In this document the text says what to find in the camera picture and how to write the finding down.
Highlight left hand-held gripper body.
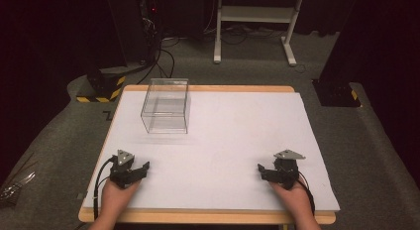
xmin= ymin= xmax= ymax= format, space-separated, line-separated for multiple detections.
xmin=109 ymin=149 xmax=141 ymax=190

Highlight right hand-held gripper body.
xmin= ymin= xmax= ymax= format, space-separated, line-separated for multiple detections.
xmin=263 ymin=149 xmax=307 ymax=191

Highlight person's left hand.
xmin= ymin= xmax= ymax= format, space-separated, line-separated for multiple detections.
xmin=99 ymin=178 xmax=142 ymax=222

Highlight person's right hand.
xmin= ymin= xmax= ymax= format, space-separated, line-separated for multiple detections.
xmin=268 ymin=177 xmax=315 ymax=222

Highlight white table mat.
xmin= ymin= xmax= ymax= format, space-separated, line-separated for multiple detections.
xmin=81 ymin=90 xmax=342 ymax=212

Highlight clear plastic box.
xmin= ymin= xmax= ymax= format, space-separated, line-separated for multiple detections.
xmin=140 ymin=77 xmax=192 ymax=135

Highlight wooden table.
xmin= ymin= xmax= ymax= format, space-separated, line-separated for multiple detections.
xmin=77 ymin=84 xmax=338 ymax=226

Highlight black stand with striped base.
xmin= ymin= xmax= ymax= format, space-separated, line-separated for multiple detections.
xmin=75 ymin=0 xmax=157 ymax=104

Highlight black stand base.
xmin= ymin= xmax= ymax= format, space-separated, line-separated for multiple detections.
xmin=311 ymin=78 xmax=362 ymax=108

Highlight shiny clear plastic packets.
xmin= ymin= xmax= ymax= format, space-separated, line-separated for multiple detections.
xmin=0 ymin=153 xmax=38 ymax=206

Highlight white metal stand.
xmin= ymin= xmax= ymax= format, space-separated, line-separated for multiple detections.
xmin=213 ymin=0 xmax=307 ymax=67

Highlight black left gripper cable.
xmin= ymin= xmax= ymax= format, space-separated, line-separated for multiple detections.
xmin=92 ymin=156 xmax=119 ymax=222

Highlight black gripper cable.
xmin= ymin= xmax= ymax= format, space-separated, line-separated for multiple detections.
xmin=296 ymin=172 xmax=317 ymax=216
xmin=92 ymin=156 xmax=119 ymax=222

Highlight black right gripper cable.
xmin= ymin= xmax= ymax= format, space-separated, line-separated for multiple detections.
xmin=296 ymin=172 xmax=317 ymax=216

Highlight black floor cables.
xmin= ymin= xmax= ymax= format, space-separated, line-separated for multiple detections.
xmin=136 ymin=16 xmax=176 ymax=85

